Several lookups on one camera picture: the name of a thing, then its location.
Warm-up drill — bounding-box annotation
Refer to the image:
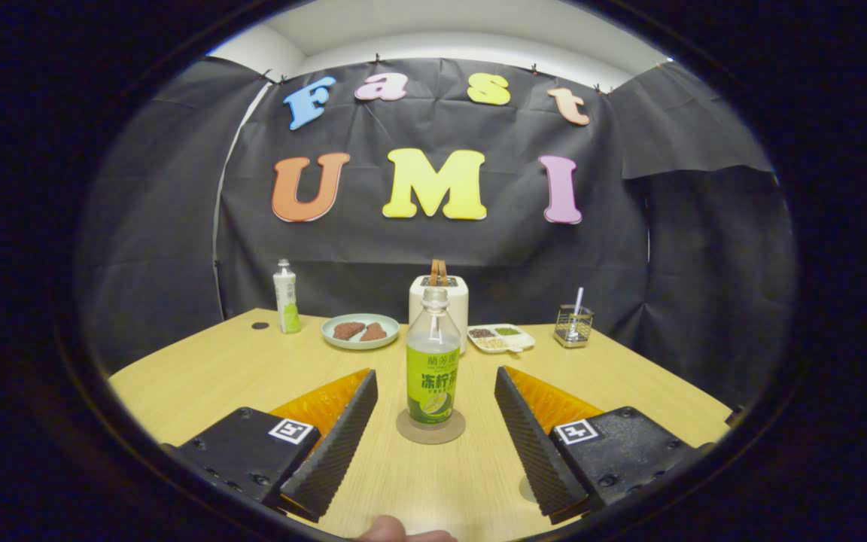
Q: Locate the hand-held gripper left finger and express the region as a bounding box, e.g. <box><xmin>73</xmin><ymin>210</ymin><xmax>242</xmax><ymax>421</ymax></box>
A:
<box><xmin>166</xmin><ymin>367</ymin><xmax>379</xmax><ymax>522</ymax></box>

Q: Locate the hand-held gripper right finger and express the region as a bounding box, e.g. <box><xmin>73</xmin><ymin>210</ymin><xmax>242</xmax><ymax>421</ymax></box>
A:
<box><xmin>494</xmin><ymin>366</ymin><xmax>713</xmax><ymax>525</ymax></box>

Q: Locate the round brown coaster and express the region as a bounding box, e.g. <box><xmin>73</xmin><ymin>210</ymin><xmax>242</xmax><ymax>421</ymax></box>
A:
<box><xmin>396</xmin><ymin>407</ymin><xmax>467</xmax><ymax>445</ymax></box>

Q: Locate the green label juice bottle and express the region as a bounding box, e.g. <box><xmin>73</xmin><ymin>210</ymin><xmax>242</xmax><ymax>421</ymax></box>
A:
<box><xmin>406</xmin><ymin>287</ymin><xmax>461</xmax><ymax>428</ymax></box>

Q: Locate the small white green bottle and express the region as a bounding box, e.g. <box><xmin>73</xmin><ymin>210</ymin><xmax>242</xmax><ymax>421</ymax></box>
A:
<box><xmin>273</xmin><ymin>259</ymin><xmax>301</xmax><ymax>334</ymax></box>

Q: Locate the pale green plate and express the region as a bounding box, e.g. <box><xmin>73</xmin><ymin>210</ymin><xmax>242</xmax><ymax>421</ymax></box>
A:
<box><xmin>321</xmin><ymin>313</ymin><xmax>400</xmax><ymax>351</ymax></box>

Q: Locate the white divided snack tray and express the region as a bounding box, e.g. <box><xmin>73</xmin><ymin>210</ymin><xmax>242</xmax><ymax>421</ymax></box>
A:
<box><xmin>467</xmin><ymin>324</ymin><xmax>536</xmax><ymax>354</ymax></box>

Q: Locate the wooden table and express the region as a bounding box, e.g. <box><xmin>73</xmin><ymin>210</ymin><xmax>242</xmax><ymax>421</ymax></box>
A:
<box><xmin>108</xmin><ymin>307</ymin><xmax>735</xmax><ymax>541</ymax></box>

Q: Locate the white toaster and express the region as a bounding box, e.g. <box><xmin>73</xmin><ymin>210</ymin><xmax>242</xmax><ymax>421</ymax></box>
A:
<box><xmin>409</xmin><ymin>275</ymin><xmax>470</xmax><ymax>355</ymax></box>

